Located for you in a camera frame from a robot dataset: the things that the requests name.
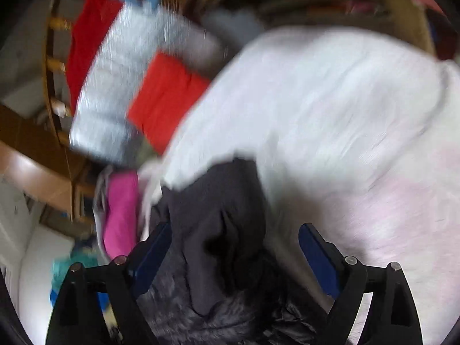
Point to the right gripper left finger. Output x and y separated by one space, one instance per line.
77 317

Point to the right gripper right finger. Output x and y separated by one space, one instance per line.
392 317

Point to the black puffer jacket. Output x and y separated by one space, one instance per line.
217 283

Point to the teal garment on floor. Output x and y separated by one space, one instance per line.
87 257

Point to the pink folded garment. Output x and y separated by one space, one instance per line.
120 229

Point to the grey garment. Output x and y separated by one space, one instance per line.
100 208

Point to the white terry bed cover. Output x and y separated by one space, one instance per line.
352 131

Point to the silver grey blanket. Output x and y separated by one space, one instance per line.
100 129

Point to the red cushion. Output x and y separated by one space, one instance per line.
168 91

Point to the red blanket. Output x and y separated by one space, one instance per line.
88 33

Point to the wooden shelf unit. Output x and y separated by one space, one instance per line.
430 25

